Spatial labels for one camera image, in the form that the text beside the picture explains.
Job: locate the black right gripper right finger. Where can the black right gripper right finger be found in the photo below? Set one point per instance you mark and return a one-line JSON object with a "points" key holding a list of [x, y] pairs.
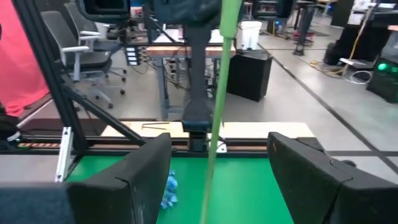
{"points": [[304, 186]]}

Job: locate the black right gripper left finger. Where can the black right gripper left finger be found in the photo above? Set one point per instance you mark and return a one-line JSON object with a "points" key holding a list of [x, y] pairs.
{"points": [[140, 186]]}

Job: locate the blue artificial flower bunch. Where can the blue artificial flower bunch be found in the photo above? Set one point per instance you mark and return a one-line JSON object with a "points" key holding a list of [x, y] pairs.
{"points": [[170, 189]]}

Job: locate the black artificial tulip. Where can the black artificial tulip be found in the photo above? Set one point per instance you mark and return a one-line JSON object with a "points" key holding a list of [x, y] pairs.
{"points": [[221, 93]]}

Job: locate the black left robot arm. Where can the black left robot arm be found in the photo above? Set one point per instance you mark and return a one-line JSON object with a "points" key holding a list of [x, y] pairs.
{"points": [[199, 77]]}

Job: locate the black hex key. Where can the black hex key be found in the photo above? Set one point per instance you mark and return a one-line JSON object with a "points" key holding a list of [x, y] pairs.
{"points": [[152, 127], [155, 123]]}

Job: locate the green table mat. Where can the green table mat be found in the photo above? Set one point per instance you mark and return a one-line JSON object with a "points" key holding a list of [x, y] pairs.
{"points": [[242, 193]]}

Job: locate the black floor cabinet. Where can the black floor cabinet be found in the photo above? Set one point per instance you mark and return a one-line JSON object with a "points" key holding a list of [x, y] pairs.
{"points": [[248, 76]]}

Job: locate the black machine with green light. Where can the black machine with green light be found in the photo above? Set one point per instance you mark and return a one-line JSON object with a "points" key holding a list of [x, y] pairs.
{"points": [[382, 84]]}

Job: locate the black power strip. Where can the black power strip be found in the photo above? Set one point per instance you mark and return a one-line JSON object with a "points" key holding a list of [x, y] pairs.
{"points": [[131, 56]]}

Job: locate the wooden work table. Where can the wooden work table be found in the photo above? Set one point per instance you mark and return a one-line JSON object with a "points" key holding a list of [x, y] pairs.
{"points": [[168, 51]]}

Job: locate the black equipment cabinet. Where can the black equipment cabinet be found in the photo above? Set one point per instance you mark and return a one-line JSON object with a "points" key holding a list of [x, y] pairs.
{"points": [[348, 46]]}

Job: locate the yellow rod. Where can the yellow rod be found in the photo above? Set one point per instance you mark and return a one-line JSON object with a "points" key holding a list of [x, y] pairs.
{"points": [[358, 39]]}

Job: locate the white bin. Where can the white bin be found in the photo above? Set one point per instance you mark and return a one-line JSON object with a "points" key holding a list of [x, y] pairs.
{"points": [[248, 35]]}

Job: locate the red cloth panel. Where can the red cloth panel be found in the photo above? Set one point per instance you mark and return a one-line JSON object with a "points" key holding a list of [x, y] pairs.
{"points": [[18, 62]]}

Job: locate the grey office chair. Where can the grey office chair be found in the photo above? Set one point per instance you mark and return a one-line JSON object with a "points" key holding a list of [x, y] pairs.
{"points": [[56, 34], [77, 15]]}

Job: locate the black monitor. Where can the black monitor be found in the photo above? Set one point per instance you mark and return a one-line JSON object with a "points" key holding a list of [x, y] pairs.
{"points": [[105, 7]]}

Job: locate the silver metal bracket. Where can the silver metal bracket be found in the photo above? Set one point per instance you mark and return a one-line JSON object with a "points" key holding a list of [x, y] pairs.
{"points": [[63, 155]]}

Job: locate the small white corner bracket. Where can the small white corner bracket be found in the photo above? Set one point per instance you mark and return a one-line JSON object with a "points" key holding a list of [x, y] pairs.
{"points": [[222, 147]]}

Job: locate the black pedestal stand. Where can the black pedestal stand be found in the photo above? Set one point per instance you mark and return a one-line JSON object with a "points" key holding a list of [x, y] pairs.
{"points": [[304, 28]]}

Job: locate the black aluminium table frame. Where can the black aluminium table frame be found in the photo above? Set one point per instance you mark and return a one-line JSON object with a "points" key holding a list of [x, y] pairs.
{"points": [[40, 46]]}

